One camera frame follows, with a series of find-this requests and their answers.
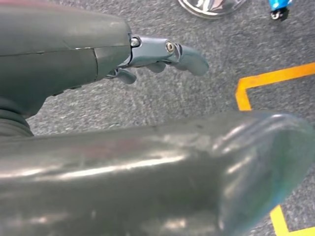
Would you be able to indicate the yellow floor tape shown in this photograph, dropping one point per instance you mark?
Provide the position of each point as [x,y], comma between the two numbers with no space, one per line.
[278,221]
[270,76]

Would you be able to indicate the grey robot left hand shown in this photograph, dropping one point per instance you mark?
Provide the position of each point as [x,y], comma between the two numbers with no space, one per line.
[49,65]

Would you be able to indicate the blue metal shelf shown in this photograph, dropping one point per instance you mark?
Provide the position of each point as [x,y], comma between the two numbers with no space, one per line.
[278,5]

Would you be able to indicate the chrome stanchion post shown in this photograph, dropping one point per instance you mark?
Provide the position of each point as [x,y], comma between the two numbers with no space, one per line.
[209,8]

